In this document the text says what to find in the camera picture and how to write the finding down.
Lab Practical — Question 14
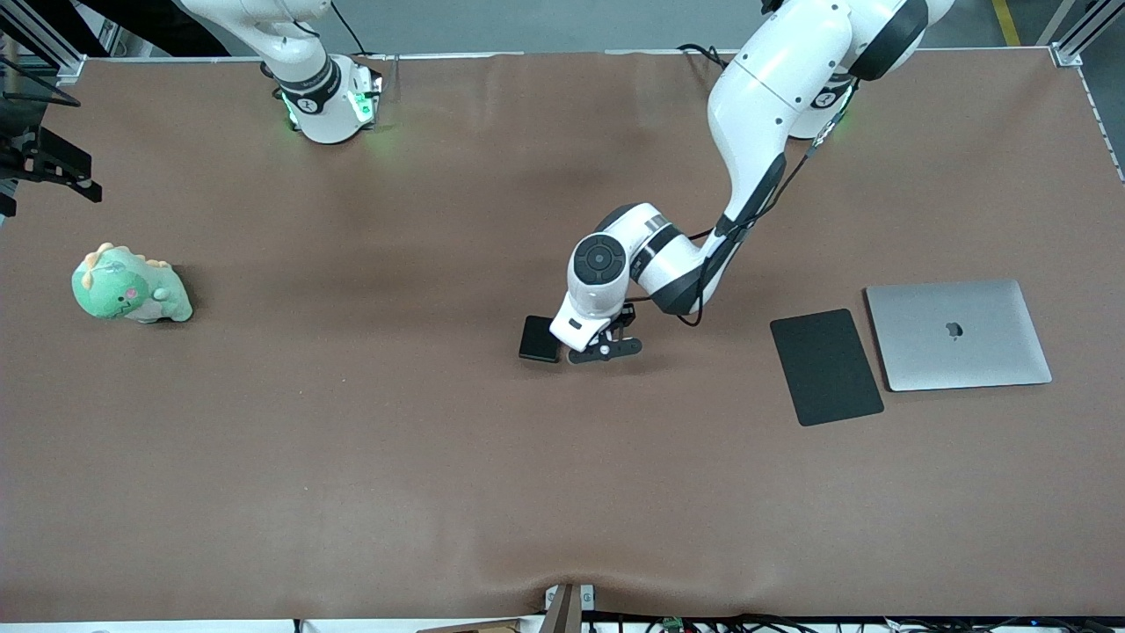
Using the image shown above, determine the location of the black square phone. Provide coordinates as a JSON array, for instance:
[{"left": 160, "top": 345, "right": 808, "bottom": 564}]
[{"left": 518, "top": 315, "right": 564, "bottom": 364}]

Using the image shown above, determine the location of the black mouse pad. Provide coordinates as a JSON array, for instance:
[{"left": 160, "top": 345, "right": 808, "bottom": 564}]
[{"left": 770, "top": 308, "right": 885, "bottom": 427}]

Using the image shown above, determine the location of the green dinosaur plush toy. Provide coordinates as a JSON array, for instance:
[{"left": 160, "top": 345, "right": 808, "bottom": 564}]
[{"left": 70, "top": 242, "right": 194, "bottom": 324}]

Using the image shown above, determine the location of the person in black clothes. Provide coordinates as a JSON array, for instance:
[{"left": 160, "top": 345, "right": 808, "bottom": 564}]
[{"left": 77, "top": 0, "right": 231, "bottom": 58}]

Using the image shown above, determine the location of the brown table cover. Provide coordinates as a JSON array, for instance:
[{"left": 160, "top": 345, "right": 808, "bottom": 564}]
[{"left": 0, "top": 48, "right": 1125, "bottom": 623}]

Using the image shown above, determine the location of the silver closed laptop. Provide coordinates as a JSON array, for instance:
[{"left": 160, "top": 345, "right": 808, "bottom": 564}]
[{"left": 864, "top": 280, "right": 1053, "bottom": 393}]

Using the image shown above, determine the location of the aluminium frame post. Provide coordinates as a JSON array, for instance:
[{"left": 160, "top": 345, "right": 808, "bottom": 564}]
[
  {"left": 0, "top": 0, "right": 87, "bottom": 80},
  {"left": 1050, "top": 0, "right": 1125, "bottom": 68}
]

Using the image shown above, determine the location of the black arm base cable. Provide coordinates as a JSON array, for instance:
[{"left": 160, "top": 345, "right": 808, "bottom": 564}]
[
  {"left": 329, "top": 0, "right": 372, "bottom": 59},
  {"left": 677, "top": 42, "right": 732, "bottom": 73}
]

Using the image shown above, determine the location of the camera mount post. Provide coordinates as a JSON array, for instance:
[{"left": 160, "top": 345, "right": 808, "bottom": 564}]
[{"left": 543, "top": 582, "right": 596, "bottom": 633}]

